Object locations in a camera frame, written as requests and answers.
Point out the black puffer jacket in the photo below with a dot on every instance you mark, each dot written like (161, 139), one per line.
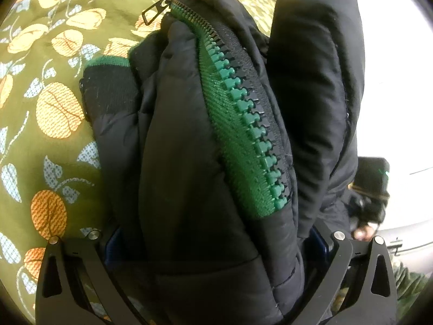
(189, 176)

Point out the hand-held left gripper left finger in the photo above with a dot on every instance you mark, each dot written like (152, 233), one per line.
(111, 247)

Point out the floral olive orange blanket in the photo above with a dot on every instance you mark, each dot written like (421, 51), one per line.
(67, 34)

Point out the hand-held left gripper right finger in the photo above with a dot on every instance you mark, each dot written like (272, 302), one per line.
(319, 243)

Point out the green patterned garment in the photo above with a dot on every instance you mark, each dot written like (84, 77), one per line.
(411, 287)

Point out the person's right hand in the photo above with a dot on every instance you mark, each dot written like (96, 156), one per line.
(367, 210)

